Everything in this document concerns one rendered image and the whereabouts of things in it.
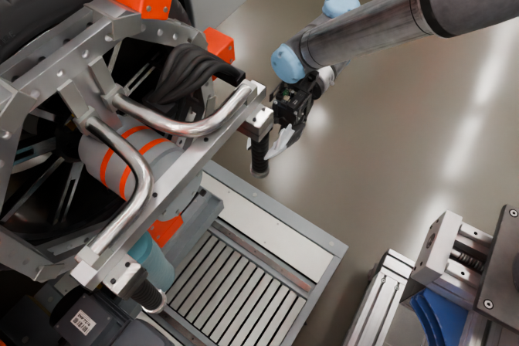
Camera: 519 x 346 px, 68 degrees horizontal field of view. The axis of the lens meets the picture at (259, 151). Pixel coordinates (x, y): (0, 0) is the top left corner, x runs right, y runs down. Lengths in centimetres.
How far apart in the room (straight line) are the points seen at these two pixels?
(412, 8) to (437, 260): 48
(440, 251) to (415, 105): 132
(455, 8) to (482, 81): 182
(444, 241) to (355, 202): 89
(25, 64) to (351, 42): 47
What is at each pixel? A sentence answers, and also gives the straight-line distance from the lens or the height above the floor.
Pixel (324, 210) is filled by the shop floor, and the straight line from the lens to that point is 165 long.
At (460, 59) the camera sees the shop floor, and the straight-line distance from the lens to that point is 240.
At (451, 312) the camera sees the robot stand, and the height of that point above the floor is 68.
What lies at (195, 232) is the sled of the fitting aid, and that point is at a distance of 143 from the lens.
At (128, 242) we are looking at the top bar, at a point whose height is 97.
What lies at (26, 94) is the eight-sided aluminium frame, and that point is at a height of 111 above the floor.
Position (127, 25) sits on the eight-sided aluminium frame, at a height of 110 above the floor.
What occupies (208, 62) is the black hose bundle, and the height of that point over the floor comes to 104.
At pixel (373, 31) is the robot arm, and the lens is 60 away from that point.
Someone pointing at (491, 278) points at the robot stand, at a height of 82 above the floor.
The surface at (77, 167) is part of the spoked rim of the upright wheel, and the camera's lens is 91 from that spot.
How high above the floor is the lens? 150
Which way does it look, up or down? 58 degrees down
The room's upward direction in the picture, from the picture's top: straight up
